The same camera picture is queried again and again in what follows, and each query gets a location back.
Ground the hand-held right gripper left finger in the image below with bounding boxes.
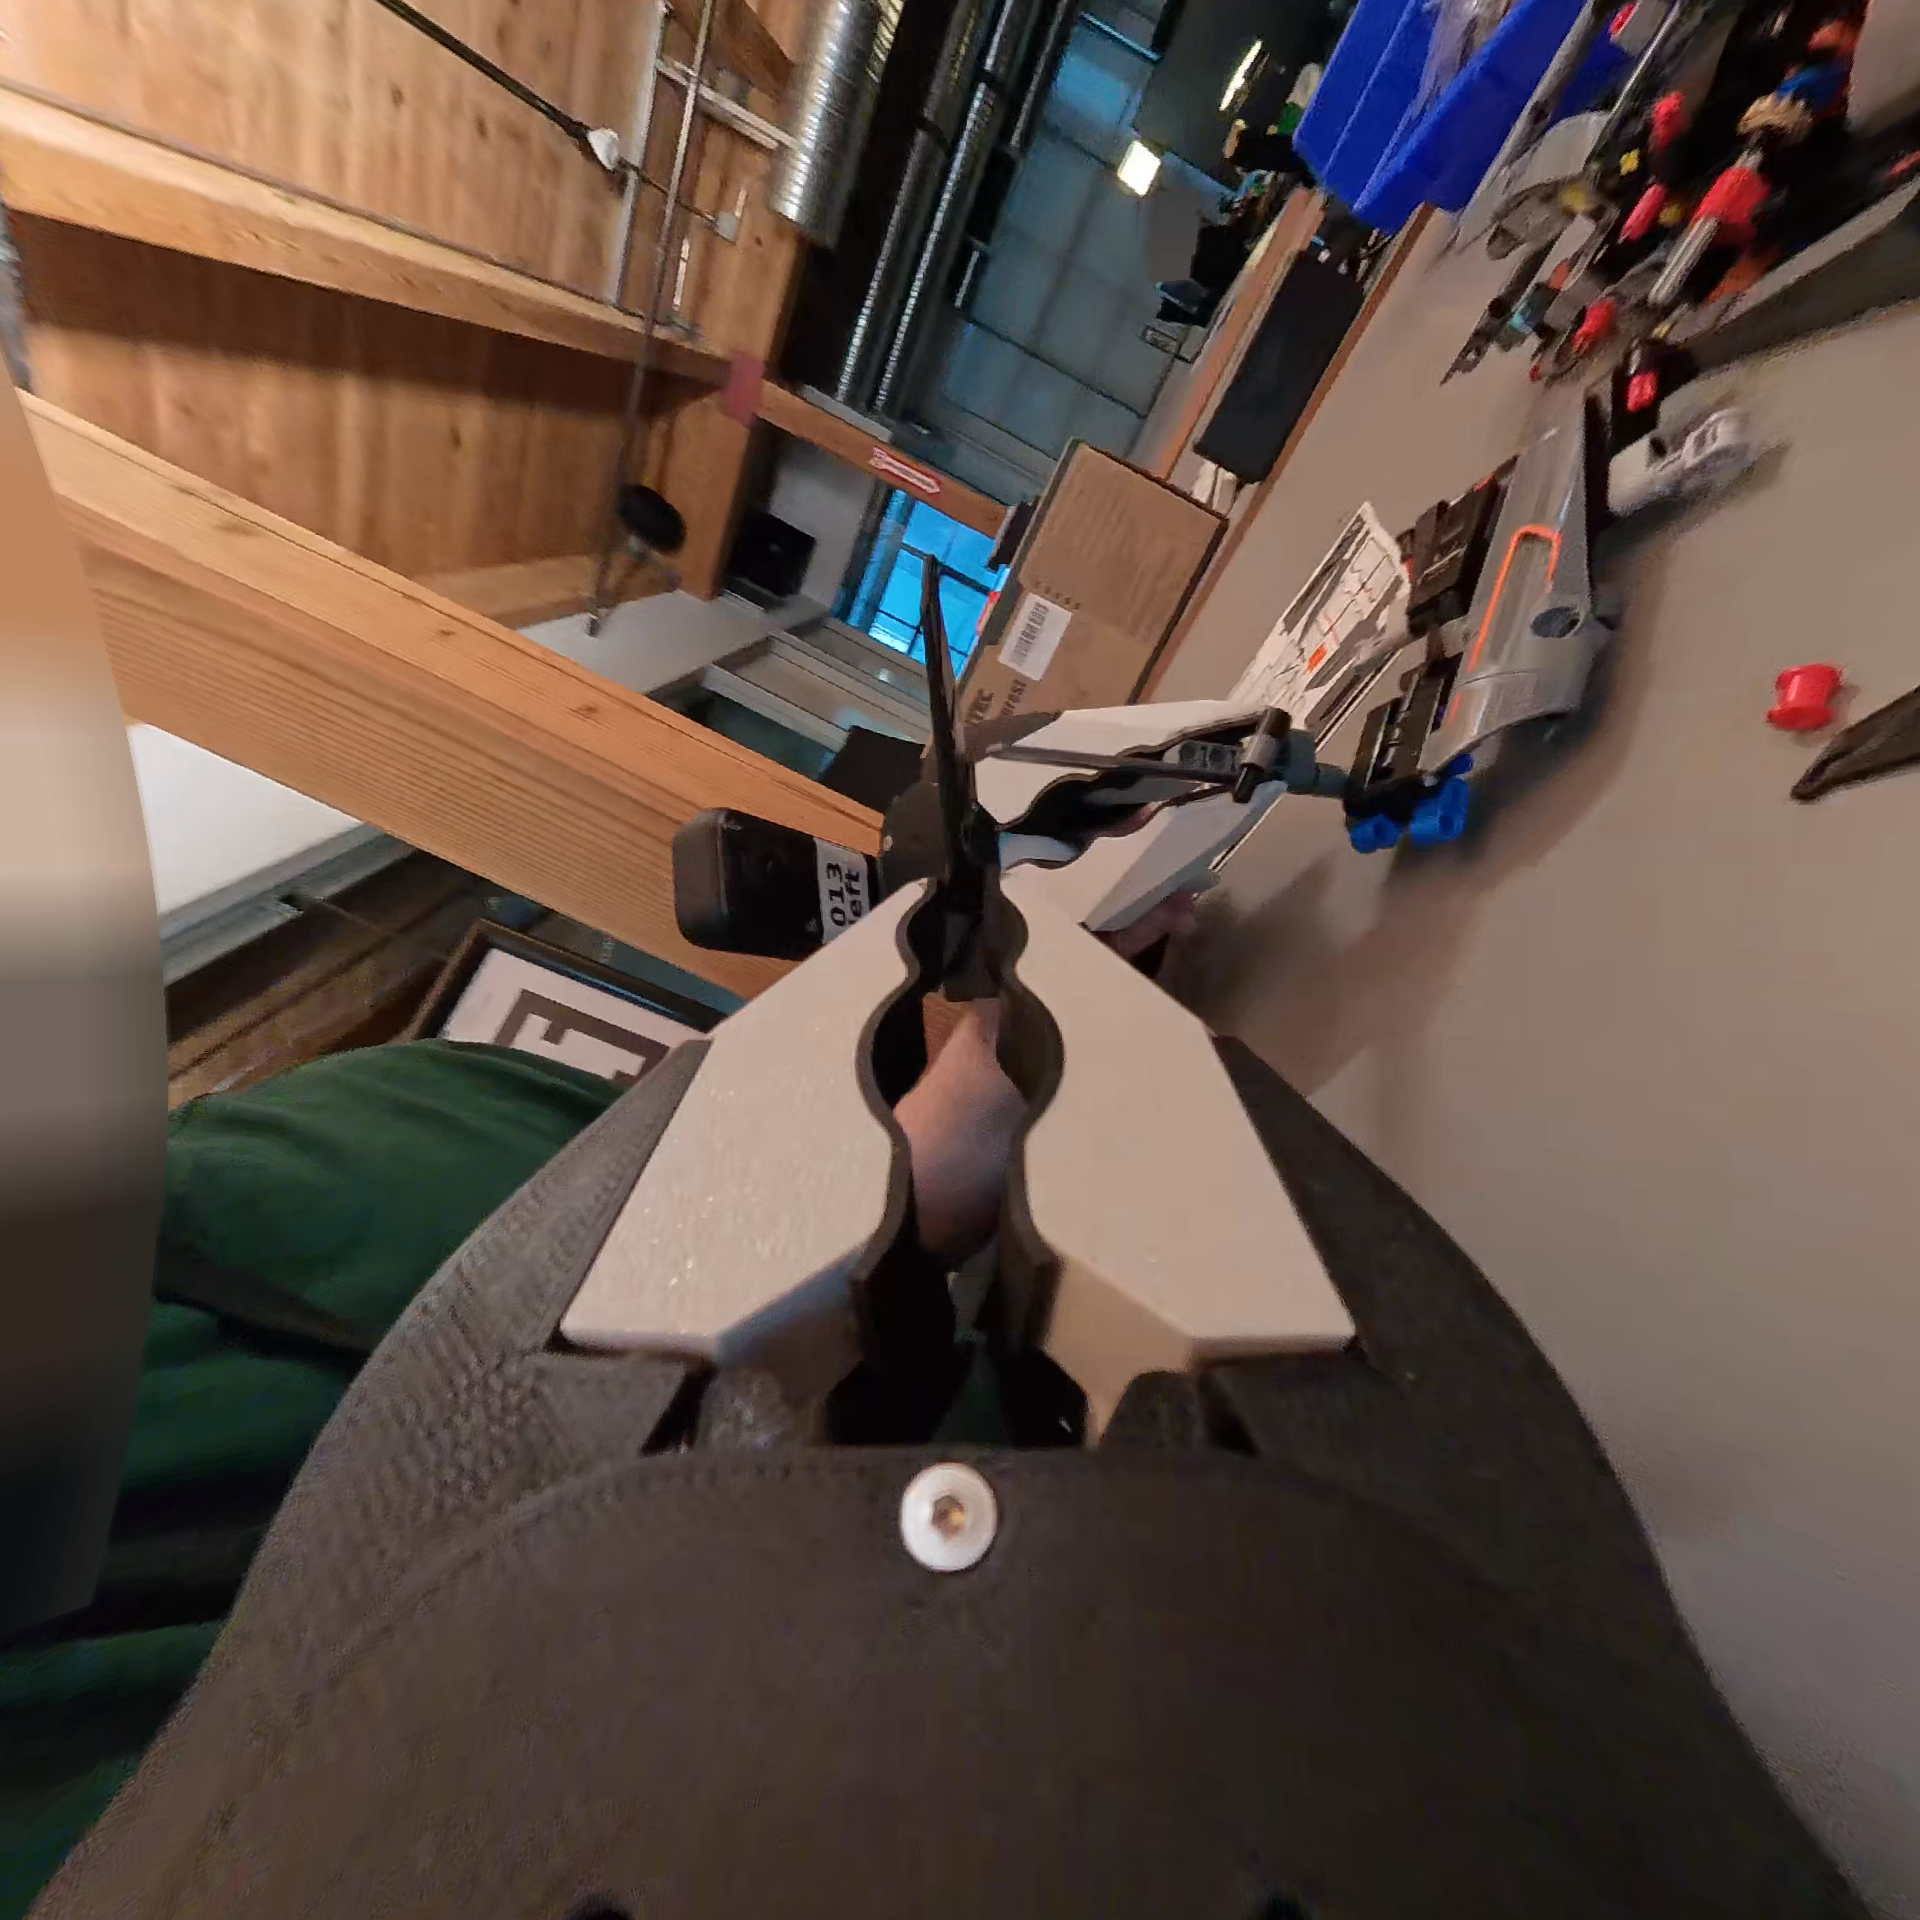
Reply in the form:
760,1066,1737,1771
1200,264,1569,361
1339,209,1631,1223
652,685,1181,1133
556,881,933,1353

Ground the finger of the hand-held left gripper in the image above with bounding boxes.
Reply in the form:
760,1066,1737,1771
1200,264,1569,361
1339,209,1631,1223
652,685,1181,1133
1031,778,1292,937
971,698,1284,769

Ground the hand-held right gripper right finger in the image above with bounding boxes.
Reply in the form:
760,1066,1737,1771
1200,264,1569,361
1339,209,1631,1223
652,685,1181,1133
993,881,1361,1432

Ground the grey black lego door assembly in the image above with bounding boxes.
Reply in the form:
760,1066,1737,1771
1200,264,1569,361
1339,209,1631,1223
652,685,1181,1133
1320,399,1764,858

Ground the person's left forearm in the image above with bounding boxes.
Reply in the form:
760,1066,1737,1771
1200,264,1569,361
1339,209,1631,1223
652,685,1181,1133
896,1009,1040,1265

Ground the lego sticker sheet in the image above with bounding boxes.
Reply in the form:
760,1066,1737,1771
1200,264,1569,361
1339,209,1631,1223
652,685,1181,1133
1231,504,1412,722

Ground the lego car chassis model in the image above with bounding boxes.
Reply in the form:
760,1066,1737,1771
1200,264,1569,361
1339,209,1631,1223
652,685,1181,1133
1448,0,1920,393

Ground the brown cardboard box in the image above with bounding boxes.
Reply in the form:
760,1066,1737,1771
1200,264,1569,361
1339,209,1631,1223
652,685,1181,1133
960,441,1226,736

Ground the framed black white sign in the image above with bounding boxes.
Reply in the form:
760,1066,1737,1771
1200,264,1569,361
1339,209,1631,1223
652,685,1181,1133
412,922,723,1082

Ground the black power adapter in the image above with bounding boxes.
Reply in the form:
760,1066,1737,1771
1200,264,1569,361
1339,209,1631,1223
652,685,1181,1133
1191,247,1367,482

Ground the wooden beam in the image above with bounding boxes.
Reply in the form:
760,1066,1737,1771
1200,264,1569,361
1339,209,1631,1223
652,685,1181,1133
0,393,887,1000

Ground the blue storage bin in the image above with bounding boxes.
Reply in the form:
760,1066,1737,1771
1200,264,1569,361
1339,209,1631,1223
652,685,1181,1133
1297,0,1594,221

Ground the silver air duct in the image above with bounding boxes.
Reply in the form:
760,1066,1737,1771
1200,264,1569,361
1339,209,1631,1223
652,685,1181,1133
772,0,904,249

